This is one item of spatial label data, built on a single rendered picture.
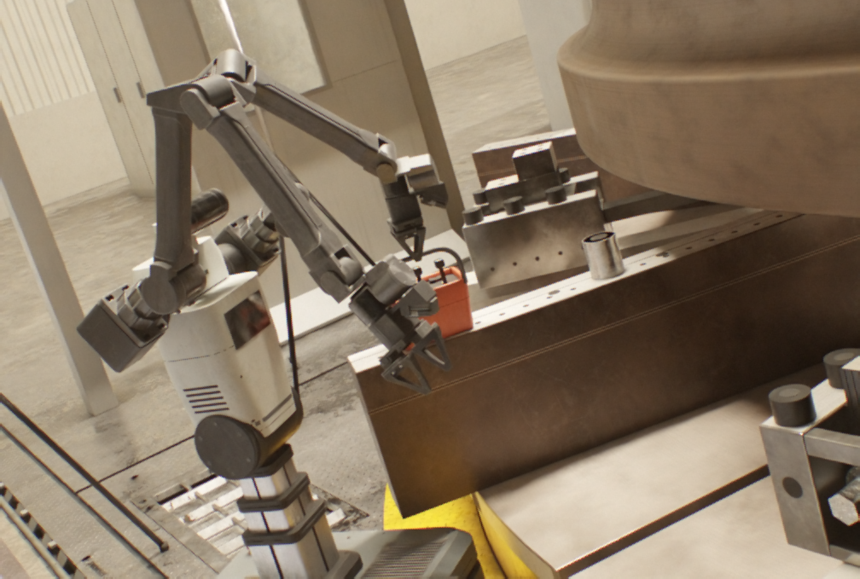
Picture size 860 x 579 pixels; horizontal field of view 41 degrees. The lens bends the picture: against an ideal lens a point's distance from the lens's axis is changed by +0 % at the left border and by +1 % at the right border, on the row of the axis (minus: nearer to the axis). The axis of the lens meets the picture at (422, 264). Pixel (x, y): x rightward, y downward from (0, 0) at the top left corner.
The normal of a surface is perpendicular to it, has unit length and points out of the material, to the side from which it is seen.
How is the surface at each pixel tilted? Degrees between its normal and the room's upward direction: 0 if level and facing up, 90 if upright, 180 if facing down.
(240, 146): 89
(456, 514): 0
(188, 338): 90
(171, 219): 91
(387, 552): 0
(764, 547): 0
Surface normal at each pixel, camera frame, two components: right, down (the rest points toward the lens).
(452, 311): 0.24, 0.30
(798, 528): -0.78, 0.37
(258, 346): 0.88, -0.15
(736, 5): -0.94, 0.13
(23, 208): 0.51, 0.07
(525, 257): -0.16, 0.29
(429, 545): -0.29, -0.93
